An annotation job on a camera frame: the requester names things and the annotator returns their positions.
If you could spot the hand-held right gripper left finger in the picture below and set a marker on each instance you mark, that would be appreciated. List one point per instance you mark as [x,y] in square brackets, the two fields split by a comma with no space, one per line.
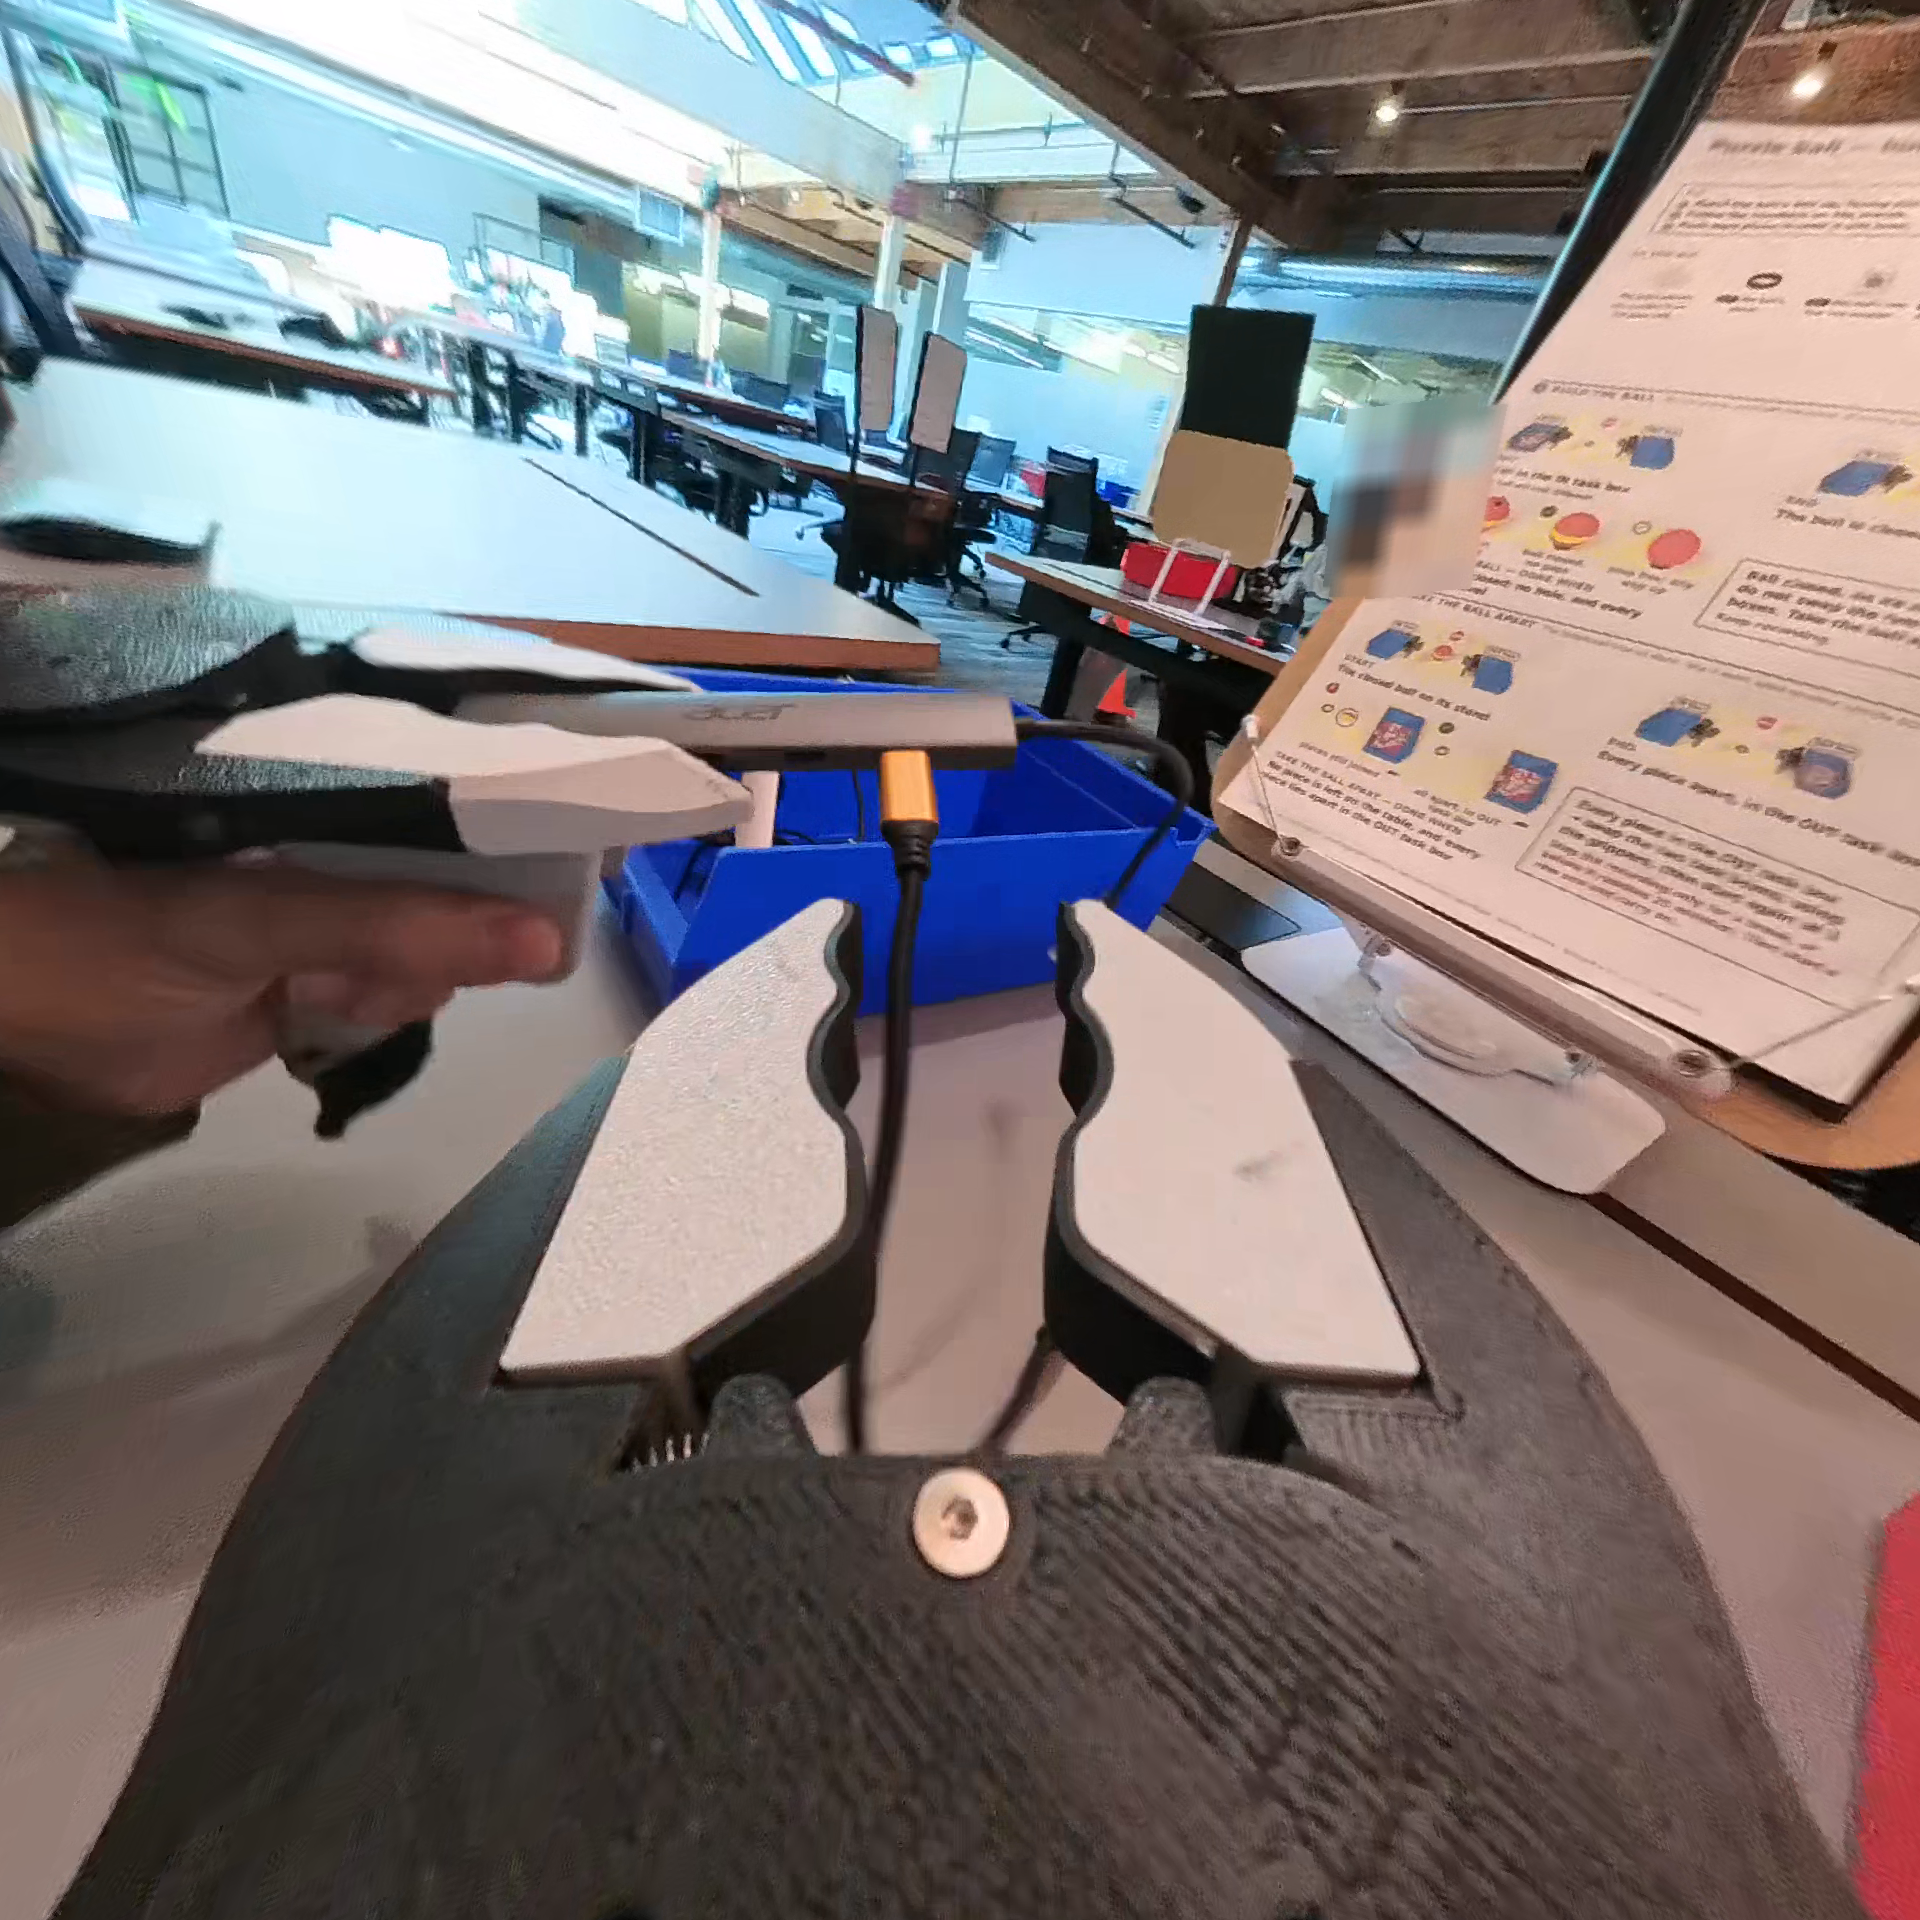
[706,1169]

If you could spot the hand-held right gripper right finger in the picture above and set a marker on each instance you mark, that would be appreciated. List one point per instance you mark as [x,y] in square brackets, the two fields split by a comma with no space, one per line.
[1215,1187]

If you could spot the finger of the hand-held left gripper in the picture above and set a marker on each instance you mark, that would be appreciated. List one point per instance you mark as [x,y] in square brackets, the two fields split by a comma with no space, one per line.
[570,779]
[510,661]

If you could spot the grey usb hub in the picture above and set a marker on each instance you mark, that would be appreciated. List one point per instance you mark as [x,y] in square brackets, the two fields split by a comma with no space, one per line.
[841,729]

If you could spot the blue plastic bin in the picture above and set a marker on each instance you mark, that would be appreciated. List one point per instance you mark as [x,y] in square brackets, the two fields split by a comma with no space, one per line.
[990,931]

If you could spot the person's left hand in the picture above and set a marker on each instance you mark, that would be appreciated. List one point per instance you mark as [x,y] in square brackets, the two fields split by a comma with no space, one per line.
[150,974]

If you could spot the grey wood-edged desk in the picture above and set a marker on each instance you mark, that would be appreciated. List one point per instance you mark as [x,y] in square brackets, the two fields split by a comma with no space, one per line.
[375,510]

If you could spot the orange traffic cone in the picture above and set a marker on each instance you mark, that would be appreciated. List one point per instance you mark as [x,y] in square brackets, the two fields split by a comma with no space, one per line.
[1116,700]

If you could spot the background office desk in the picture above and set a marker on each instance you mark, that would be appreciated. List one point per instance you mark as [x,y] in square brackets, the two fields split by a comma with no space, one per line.
[1109,608]

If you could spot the black office chair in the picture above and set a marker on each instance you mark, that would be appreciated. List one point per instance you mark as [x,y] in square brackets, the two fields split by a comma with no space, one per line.
[1072,518]

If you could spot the small red bin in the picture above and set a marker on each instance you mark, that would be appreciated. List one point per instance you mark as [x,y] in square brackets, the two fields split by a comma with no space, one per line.
[1185,578]

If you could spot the printed instruction sheet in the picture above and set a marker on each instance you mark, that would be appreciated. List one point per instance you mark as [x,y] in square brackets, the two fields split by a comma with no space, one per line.
[1680,719]

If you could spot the tan cardboard panel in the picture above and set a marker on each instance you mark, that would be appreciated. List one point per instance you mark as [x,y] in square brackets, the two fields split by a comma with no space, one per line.
[1223,495]

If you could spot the black panel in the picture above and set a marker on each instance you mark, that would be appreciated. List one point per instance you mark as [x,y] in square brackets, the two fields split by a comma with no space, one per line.
[1247,376]

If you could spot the red plastic bin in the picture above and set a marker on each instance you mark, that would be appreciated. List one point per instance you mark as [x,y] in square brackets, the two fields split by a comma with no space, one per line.
[1892,1725]

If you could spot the black pole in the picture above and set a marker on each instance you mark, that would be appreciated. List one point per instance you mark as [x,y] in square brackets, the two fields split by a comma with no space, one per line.
[1636,181]

